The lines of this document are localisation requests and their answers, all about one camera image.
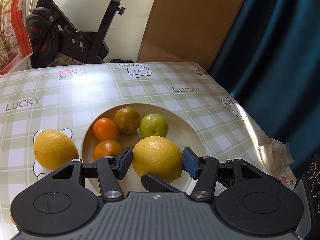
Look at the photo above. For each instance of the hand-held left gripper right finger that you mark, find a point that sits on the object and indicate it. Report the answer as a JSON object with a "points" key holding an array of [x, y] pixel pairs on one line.
{"points": [[189, 163]]}

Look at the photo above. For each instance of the pointed yellow lemon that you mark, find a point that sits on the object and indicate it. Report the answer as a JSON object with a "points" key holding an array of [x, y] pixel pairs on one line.
{"points": [[53, 150]]}

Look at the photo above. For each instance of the green checked tablecloth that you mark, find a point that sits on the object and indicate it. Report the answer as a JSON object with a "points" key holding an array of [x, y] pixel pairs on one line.
{"points": [[37, 87]]}

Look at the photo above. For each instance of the round yellow lemon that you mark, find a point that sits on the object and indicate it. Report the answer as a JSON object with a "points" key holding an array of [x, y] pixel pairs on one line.
{"points": [[157, 155]]}

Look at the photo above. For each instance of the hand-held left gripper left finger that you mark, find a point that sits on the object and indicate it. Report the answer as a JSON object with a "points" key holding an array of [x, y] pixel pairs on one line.
{"points": [[124, 163]]}

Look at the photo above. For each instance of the cream round plate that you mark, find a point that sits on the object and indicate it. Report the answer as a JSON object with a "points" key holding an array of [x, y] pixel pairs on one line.
{"points": [[180, 127]]}

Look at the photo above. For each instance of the pink room wall poster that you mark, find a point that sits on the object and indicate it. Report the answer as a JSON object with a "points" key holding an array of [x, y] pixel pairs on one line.
{"points": [[10, 42]]}

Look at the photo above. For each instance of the black exercise bike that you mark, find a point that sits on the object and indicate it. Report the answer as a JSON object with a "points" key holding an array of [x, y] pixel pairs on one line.
{"points": [[50, 37]]}

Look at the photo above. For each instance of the dark teal curtain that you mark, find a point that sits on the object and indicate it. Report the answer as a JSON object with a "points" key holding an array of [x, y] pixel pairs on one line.
{"points": [[275, 55]]}

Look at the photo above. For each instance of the brown wooden board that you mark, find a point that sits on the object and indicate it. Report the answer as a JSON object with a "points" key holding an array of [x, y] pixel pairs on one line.
{"points": [[187, 17]]}

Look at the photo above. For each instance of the yellow-green round fruit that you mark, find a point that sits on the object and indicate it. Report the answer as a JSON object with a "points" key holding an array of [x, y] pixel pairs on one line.
{"points": [[153, 126]]}

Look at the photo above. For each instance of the dull greenish orange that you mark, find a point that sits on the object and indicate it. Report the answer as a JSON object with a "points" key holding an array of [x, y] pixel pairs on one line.
{"points": [[127, 120]]}

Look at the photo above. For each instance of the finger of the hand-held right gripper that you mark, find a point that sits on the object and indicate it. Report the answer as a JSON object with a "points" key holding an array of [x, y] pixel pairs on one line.
{"points": [[155, 183]]}

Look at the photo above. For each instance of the small bright tangerine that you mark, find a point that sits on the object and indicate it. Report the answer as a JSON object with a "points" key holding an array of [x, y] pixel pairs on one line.
{"points": [[105, 130]]}

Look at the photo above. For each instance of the orange tangerine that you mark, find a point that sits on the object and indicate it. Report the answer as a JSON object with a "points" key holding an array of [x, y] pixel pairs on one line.
{"points": [[107, 150]]}

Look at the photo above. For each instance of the clear plastic corner guard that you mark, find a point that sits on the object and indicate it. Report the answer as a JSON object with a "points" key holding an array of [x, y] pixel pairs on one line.
{"points": [[275, 152]]}

